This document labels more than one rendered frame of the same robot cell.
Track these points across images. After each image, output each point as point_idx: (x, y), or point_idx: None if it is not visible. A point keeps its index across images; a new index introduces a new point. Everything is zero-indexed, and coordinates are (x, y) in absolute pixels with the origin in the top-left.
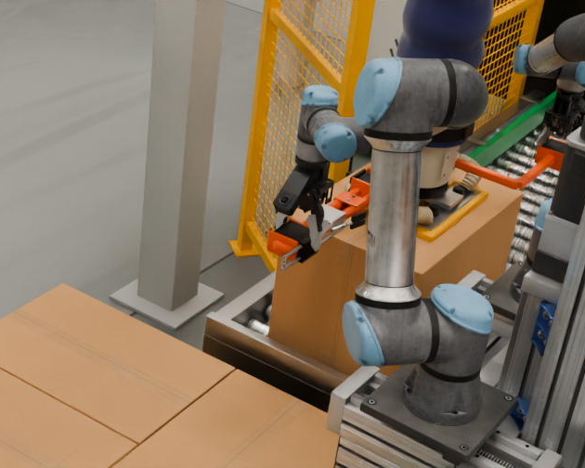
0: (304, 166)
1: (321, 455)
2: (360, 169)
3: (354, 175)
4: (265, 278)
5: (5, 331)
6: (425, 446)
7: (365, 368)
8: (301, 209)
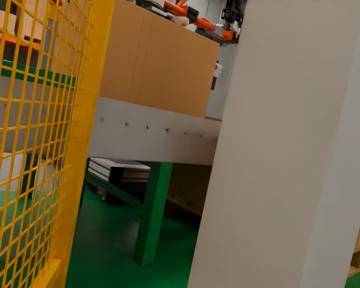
0: (238, 4)
1: None
2: (156, 15)
3: (196, 10)
4: (196, 116)
5: None
6: None
7: None
8: (233, 22)
